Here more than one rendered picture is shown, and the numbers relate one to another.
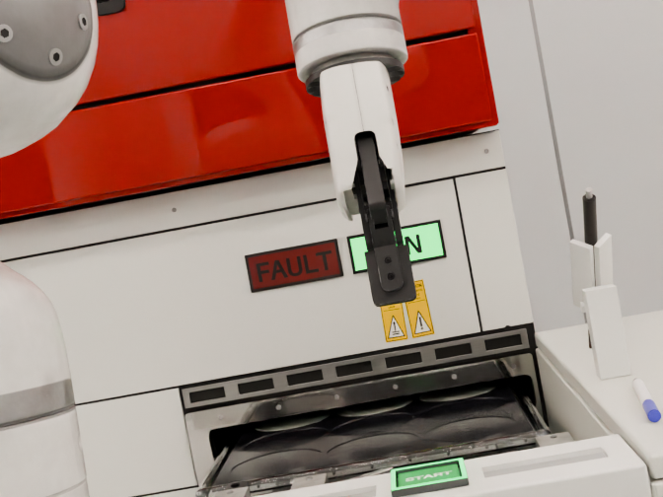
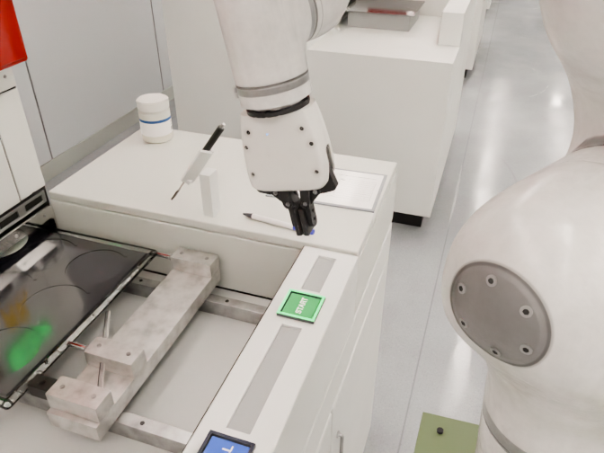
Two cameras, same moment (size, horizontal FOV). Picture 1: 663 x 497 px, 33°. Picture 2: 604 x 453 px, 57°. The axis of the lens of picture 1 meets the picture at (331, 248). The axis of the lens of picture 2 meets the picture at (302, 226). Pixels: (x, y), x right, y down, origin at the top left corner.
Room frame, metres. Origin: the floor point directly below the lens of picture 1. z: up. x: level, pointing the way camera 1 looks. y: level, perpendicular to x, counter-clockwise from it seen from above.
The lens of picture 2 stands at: (0.66, 0.54, 1.50)
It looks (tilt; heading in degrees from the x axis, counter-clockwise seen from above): 33 degrees down; 286
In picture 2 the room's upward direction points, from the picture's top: straight up
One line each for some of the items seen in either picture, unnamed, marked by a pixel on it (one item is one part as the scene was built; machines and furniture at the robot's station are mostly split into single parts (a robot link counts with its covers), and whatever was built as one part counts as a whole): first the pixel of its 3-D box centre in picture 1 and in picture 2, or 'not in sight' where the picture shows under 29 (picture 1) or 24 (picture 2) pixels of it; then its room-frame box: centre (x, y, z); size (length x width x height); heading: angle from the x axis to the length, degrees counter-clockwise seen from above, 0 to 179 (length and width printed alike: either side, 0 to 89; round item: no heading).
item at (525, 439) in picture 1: (372, 465); (93, 316); (1.16, 0.00, 0.90); 0.38 x 0.01 x 0.01; 86
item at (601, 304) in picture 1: (598, 304); (199, 179); (1.06, -0.24, 1.03); 0.06 x 0.04 x 0.13; 176
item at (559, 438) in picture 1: (559, 457); (195, 262); (1.06, -0.18, 0.89); 0.08 x 0.03 x 0.03; 176
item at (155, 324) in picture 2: not in sight; (147, 335); (1.07, -0.01, 0.87); 0.36 x 0.08 x 0.03; 86
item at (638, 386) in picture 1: (644, 396); (278, 222); (0.92, -0.23, 0.97); 0.14 x 0.01 x 0.01; 170
